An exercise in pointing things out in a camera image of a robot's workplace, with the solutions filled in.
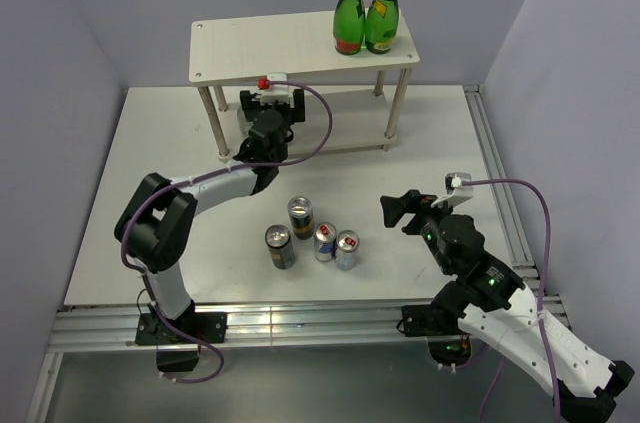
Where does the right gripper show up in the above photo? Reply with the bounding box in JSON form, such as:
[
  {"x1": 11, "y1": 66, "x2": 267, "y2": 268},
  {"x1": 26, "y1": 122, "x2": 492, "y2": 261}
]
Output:
[{"x1": 379, "y1": 188, "x2": 459, "y2": 274}]

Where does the blue silver can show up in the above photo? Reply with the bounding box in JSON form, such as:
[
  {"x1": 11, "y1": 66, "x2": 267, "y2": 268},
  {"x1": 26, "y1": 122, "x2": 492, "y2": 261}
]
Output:
[
  {"x1": 335, "y1": 230, "x2": 360, "y2": 271},
  {"x1": 314, "y1": 222, "x2": 337, "y2": 262}
]

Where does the black can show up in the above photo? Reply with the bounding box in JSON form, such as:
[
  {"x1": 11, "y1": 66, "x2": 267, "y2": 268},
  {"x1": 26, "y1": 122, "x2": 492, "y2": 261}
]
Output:
[
  {"x1": 287, "y1": 196, "x2": 314, "y2": 240},
  {"x1": 264, "y1": 224, "x2": 296, "y2": 270}
]

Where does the black can front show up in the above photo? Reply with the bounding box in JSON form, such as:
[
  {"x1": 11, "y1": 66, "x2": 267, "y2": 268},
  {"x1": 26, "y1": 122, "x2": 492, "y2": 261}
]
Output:
[{"x1": 264, "y1": 224, "x2": 296, "y2": 270}]

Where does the clear Chang bottle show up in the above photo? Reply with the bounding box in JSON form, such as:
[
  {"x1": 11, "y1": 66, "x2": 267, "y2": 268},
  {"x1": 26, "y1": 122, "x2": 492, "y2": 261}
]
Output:
[{"x1": 237, "y1": 106, "x2": 252, "y2": 139}]

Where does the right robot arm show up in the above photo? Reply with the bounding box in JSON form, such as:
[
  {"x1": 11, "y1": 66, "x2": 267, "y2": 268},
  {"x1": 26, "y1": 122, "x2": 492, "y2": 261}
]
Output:
[{"x1": 380, "y1": 190, "x2": 634, "y2": 422}]

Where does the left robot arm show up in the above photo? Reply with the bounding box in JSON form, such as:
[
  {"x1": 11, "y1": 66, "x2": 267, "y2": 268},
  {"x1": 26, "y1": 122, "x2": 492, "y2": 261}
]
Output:
[{"x1": 114, "y1": 85, "x2": 305, "y2": 342}]

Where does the white two-tier shelf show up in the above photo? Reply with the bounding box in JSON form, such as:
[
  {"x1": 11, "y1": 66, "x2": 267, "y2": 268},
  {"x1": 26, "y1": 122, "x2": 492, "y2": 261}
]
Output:
[{"x1": 189, "y1": 11, "x2": 420, "y2": 161}]

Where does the green bottle red label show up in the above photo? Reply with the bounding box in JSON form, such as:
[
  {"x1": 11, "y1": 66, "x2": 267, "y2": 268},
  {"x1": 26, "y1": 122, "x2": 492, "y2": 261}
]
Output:
[{"x1": 333, "y1": 0, "x2": 365, "y2": 55}]

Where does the green bottle yellow label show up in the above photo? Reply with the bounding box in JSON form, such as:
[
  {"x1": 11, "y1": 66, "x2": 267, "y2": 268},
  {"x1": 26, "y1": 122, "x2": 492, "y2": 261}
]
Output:
[{"x1": 365, "y1": 0, "x2": 400, "y2": 54}]

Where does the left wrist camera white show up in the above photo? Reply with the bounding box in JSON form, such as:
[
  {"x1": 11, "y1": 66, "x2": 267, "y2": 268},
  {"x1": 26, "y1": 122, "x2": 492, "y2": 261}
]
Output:
[{"x1": 258, "y1": 73, "x2": 291, "y2": 105}]

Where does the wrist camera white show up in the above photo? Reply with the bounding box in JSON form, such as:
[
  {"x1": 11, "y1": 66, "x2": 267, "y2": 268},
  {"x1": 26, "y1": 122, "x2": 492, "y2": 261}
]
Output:
[
  {"x1": 258, "y1": 73, "x2": 291, "y2": 105},
  {"x1": 431, "y1": 172, "x2": 473, "y2": 209}
]

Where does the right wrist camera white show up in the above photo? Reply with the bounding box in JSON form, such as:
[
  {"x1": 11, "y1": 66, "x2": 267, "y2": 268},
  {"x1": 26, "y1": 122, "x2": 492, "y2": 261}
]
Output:
[{"x1": 431, "y1": 172, "x2": 473, "y2": 209}]

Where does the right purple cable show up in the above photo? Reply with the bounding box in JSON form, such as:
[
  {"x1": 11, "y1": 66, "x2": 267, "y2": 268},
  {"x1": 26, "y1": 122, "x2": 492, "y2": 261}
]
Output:
[{"x1": 462, "y1": 177, "x2": 569, "y2": 423}]

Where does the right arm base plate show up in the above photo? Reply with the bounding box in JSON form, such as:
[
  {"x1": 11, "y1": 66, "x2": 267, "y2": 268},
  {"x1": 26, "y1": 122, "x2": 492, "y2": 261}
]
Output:
[{"x1": 396, "y1": 304, "x2": 472, "y2": 370}]

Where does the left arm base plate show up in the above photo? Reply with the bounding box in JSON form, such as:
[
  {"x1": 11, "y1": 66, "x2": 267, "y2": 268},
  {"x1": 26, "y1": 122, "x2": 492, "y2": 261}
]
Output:
[{"x1": 134, "y1": 311, "x2": 227, "y2": 373}]

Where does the aluminium rail frame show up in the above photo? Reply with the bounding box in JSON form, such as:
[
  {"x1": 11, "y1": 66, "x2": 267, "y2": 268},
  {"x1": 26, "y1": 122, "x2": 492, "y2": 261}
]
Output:
[{"x1": 24, "y1": 84, "x2": 571, "y2": 423}]

